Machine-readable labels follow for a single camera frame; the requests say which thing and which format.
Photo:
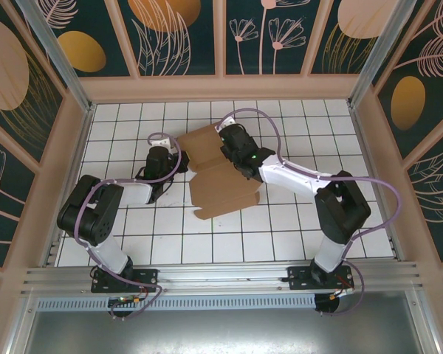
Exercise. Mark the brown cardboard paper box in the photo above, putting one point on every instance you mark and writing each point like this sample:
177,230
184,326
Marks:
214,195

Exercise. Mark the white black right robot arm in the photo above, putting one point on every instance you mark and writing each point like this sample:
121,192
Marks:
339,206

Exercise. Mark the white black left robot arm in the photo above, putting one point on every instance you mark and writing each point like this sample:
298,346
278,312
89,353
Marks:
88,210

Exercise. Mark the small circuit board green light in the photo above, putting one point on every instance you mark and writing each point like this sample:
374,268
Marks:
127,301

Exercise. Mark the orange disc pink leaf panel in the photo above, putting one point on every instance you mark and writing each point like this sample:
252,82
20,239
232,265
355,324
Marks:
162,14

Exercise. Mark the pink flower outline panel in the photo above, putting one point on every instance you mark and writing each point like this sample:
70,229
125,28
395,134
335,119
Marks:
3,206

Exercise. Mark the pale disc golden leaf panel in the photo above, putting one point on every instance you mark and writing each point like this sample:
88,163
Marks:
7,73
354,18

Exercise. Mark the orange oval pink leaf panel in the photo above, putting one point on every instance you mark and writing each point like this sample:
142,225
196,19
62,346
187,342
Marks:
409,99

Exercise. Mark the grey metal sheet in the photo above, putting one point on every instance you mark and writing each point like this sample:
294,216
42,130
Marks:
221,332

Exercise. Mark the pink leaf outline panel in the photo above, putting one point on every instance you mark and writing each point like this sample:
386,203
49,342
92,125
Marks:
435,191

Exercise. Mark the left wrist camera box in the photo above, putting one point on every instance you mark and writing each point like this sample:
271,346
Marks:
161,142

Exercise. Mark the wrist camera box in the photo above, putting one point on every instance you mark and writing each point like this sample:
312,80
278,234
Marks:
161,142
225,123

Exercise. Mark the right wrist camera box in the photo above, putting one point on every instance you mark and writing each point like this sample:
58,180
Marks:
225,123

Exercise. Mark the flower print wall panel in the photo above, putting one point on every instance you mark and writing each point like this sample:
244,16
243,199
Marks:
251,55

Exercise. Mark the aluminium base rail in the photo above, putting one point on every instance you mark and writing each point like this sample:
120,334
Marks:
221,276

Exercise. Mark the orange oval wall panel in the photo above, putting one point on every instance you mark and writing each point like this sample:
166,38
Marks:
81,51

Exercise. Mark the aluminium corner post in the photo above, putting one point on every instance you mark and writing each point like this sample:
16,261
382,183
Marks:
373,55
59,55

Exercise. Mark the aluminium frame bar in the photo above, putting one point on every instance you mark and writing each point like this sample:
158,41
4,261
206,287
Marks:
430,321
16,328

